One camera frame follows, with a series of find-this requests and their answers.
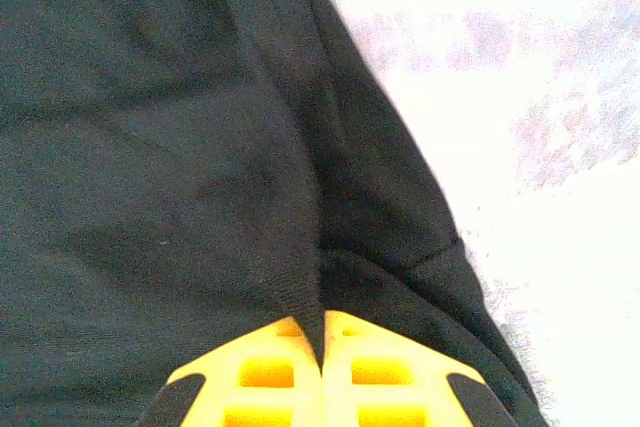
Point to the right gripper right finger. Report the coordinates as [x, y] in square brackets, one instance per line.
[390, 397]

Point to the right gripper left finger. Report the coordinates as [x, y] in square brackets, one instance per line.
[265, 397]

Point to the black t-shirt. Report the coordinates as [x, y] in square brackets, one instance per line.
[175, 147]

